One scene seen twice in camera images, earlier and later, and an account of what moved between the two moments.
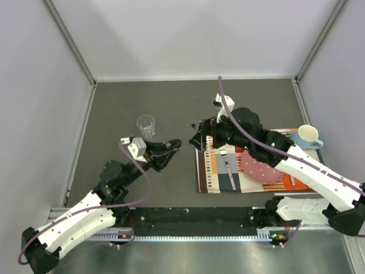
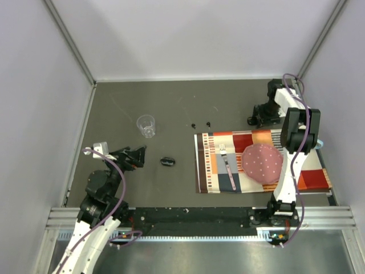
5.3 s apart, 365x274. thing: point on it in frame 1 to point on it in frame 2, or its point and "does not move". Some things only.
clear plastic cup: [146, 124] does not move
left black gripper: [158, 154] to [137, 157]
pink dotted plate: [259, 171] does not move
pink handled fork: [223, 152] does not move
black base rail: [198, 221] does not move
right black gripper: [209, 127] to [264, 120]
